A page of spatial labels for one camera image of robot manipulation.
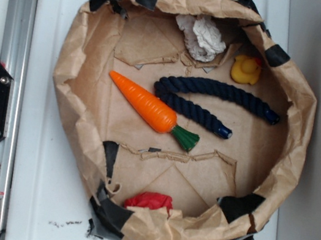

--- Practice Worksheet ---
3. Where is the crumpled white paper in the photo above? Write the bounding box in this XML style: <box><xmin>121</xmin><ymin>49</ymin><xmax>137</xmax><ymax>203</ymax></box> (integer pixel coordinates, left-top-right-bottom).
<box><xmin>175</xmin><ymin>14</ymin><xmax>226</xmax><ymax>62</ymax></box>

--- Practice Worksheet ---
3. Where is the dark blue rope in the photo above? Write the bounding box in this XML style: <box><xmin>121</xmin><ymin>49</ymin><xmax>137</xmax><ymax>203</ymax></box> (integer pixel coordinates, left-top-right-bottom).
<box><xmin>146</xmin><ymin>69</ymin><xmax>285</xmax><ymax>149</ymax></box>

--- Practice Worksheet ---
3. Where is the yellow rubber duck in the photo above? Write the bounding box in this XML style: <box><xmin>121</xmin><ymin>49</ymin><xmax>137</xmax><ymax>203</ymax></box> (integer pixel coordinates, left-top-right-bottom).
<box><xmin>230</xmin><ymin>54</ymin><xmax>262</xmax><ymax>85</ymax></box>

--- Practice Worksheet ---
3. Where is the crumpled red paper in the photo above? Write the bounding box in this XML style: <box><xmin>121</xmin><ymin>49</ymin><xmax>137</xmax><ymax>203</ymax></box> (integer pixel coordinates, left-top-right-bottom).
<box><xmin>124</xmin><ymin>192</ymin><xmax>173</xmax><ymax>211</ymax></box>

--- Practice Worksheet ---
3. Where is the aluminium frame rail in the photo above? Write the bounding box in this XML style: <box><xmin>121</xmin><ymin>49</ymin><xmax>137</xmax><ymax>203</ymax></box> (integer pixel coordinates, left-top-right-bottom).
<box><xmin>0</xmin><ymin>0</ymin><xmax>38</xmax><ymax>240</ymax></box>

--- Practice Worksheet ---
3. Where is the orange plastic carrot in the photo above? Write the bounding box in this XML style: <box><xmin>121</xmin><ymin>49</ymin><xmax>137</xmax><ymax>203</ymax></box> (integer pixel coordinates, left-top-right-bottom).
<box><xmin>109</xmin><ymin>70</ymin><xmax>200</xmax><ymax>152</ymax></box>

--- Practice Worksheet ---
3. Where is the brown paper bag bin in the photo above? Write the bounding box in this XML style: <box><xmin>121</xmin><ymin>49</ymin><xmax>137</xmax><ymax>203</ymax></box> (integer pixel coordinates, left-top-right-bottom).
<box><xmin>53</xmin><ymin>0</ymin><xmax>317</xmax><ymax>240</ymax></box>

